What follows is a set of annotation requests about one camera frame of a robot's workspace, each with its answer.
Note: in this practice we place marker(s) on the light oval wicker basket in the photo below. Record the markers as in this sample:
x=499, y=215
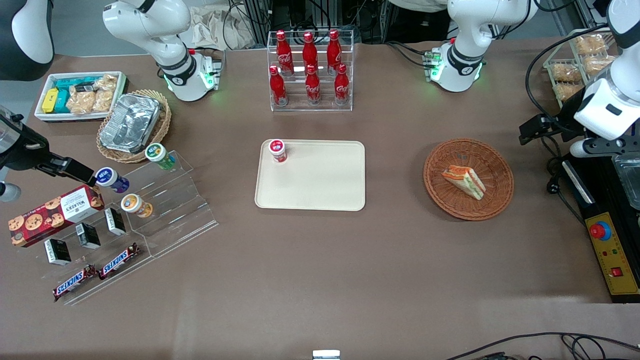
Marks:
x=162, y=120

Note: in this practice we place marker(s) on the clear bag of cookies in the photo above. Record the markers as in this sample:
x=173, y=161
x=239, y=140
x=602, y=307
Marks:
x=80, y=102
x=103, y=100
x=107, y=81

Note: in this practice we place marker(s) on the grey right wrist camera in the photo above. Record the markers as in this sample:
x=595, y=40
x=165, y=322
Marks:
x=9, y=192

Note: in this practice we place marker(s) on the orange lid yogurt cup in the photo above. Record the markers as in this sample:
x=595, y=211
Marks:
x=135, y=205

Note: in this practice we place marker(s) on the small black box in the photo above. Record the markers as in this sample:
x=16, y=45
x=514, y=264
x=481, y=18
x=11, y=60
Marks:
x=88, y=236
x=57, y=251
x=115, y=221

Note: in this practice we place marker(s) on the white plastic bin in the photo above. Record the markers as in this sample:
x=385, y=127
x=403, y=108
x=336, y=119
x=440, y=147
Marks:
x=42, y=117

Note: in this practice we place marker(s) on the brown round wicker basket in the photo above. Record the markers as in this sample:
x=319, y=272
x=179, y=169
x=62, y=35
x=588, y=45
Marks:
x=460, y=205

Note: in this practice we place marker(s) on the clear acrylic step stand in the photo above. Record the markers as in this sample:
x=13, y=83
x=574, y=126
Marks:
x=125, y=240
x=180, y=210

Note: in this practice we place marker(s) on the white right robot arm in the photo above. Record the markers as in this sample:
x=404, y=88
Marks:
x=165, y=30

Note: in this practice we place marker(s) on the triangular sandwich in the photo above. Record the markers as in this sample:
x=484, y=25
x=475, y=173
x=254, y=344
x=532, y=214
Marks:
x=465, y=181

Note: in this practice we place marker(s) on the red tartan Walkers cookie box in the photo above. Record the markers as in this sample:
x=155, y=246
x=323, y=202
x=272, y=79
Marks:
x=55, y=215

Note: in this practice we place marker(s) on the Snickers chocolate bar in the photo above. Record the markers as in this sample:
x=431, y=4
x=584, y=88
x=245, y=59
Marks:
x=74, y=283
x=119, y=261

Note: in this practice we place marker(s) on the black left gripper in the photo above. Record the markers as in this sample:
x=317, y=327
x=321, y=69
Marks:
x=566, y=114

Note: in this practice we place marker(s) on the clear acrylic bottle rack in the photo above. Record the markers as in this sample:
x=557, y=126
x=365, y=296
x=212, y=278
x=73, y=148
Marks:
x=299, y=102

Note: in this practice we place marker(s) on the beige crumpled cloth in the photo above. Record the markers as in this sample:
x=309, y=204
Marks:
x=210, y=25

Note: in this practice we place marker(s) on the beige plastic tray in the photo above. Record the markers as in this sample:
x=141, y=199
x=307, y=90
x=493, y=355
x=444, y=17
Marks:
x=315, y=185

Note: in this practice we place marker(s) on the red cola bottle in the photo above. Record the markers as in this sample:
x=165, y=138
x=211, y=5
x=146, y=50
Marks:
x=313, y=86
x=310, y=52
x=278, y=87
x=341, y=85
x=284, y=55
x=334, y=50

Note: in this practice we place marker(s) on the yellow control panel red button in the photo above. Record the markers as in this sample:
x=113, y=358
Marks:
x=615, y=255

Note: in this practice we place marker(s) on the aluminium foil container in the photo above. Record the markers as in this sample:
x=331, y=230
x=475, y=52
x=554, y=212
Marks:
x=129, y=122

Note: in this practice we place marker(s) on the teal snack box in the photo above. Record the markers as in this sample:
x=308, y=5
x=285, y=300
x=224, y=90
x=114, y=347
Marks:
x=62, y=101
x=72, y=82

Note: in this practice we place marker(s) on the bagged bread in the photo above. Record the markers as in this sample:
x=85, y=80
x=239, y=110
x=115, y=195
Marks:
x=566, y=72
x=591, y=44
x=599, y=64
x=567, y=91

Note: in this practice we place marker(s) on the yellow snack box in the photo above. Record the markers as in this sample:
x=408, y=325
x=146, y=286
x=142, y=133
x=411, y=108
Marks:
x=50, y=100

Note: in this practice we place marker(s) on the red lid yogurt cup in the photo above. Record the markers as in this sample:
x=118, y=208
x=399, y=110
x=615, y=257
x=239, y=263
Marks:
x=277, y=150

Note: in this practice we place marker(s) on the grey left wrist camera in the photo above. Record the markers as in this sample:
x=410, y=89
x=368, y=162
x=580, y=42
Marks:
x=592, y=147

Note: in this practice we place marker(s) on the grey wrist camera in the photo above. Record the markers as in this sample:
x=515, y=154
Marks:
x=9, y=192
x=592, y=147

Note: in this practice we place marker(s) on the purple lid yogurt cup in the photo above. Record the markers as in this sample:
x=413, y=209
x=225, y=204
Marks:
x=111, y=179

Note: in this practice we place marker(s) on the green lid yogurt cup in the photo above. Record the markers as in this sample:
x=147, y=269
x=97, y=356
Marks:
x=159, y=155

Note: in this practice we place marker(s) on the black side appliance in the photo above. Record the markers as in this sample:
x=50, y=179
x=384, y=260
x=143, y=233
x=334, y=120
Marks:
x=600, y=200

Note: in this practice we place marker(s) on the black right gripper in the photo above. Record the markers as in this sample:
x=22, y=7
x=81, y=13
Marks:
x=26, y=150

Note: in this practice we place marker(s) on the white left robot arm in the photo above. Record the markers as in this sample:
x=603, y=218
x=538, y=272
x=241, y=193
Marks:
x=465, y=60

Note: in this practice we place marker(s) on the clear plastic container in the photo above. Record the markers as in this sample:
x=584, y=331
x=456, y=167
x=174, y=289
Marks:
x=629, y=180

